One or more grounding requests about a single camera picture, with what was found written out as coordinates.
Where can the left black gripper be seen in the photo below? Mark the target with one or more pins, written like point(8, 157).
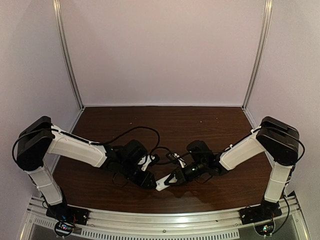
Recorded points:
point(141, 176)

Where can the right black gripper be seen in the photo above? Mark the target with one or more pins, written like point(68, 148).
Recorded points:
point(179, 175)

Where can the white remote control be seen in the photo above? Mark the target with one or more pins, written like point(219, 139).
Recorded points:
point(161, 183)

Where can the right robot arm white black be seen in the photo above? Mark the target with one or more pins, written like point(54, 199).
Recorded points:
point(272, 138)

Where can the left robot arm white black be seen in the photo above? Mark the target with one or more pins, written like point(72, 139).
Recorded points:
point(43, 138)

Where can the left circuit board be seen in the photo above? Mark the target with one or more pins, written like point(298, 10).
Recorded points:
point(63, 229)

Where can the circuit board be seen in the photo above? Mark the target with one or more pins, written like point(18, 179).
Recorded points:
point(63, 229)
point(265, 229)

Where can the right circuit board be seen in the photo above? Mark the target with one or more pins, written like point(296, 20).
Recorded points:
point(265, 229)

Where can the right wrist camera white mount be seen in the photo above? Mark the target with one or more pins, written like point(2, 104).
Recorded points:
point(174, 158)

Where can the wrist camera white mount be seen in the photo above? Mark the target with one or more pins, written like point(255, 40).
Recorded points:
point(174, 158)
point(148, 161)

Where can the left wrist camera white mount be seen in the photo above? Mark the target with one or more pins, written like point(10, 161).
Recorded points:
point(148, 161)

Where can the front aluminium rail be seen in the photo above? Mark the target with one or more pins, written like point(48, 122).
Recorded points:
point(115, 225)

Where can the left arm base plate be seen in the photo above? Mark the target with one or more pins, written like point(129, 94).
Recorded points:
point(69, 214)

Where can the right aluminium corner post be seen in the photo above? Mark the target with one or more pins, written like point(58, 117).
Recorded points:
point(265, 27)

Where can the aluminium corner post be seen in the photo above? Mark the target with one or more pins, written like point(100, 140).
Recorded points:
point(66, 54)
point(265, 27)

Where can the left aluminium corner post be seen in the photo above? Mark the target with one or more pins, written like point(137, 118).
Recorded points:
point(66, 54)

